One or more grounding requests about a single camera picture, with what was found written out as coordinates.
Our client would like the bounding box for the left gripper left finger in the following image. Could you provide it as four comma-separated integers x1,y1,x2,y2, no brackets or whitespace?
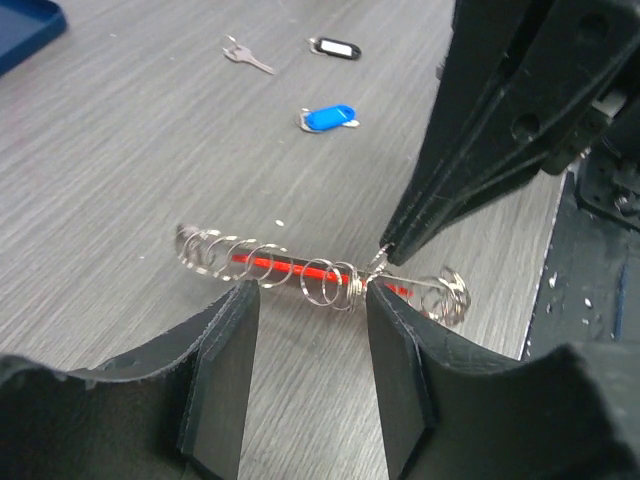
1,282,260,479

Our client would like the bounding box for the black key tag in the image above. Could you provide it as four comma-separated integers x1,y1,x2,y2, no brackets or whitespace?
308,37,362,61

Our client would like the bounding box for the blue key tag with key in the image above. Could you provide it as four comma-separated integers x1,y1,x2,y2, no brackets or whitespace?
294,104,360,133

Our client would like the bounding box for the blue tray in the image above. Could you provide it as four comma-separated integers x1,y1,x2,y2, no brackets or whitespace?
0,0,67,75

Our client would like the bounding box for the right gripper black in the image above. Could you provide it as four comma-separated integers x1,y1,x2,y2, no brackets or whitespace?
380,1,639,265

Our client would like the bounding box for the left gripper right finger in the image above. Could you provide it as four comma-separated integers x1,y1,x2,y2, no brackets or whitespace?
366,284,639,479

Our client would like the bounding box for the small silver key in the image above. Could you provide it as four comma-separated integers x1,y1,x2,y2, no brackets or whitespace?
223,35,275,75

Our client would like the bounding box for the red keyring holder with rings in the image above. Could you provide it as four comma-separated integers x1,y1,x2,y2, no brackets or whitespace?
174,224,471,326

